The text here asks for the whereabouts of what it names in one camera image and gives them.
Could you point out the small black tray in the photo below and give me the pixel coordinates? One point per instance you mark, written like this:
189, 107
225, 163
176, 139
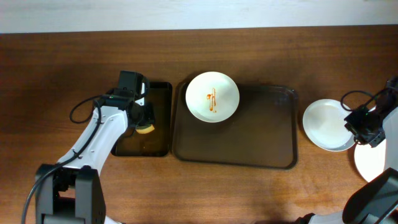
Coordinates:
157, 142

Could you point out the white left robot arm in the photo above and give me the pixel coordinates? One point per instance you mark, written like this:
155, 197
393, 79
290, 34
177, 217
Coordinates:
70, 190

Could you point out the yellow sponge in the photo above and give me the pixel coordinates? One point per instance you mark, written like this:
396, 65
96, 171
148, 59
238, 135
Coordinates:
145, 129

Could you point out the white plate with ketchup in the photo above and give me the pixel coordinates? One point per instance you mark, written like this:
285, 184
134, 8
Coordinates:
323, 123

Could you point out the cream plate with ketchup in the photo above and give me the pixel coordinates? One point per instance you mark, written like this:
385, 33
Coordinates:
212, 97

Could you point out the large brown serving tray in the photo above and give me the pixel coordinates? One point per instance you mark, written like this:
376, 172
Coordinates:
261, 133

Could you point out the pink plate with ketchup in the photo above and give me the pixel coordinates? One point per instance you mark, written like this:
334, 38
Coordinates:
370, 161

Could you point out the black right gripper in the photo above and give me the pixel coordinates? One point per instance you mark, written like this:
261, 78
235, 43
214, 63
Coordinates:
356, 125

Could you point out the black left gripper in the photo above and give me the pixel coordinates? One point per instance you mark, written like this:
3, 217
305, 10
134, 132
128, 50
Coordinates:
146, 117

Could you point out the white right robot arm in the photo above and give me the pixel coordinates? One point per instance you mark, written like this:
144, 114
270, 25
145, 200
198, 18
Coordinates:
376, 202

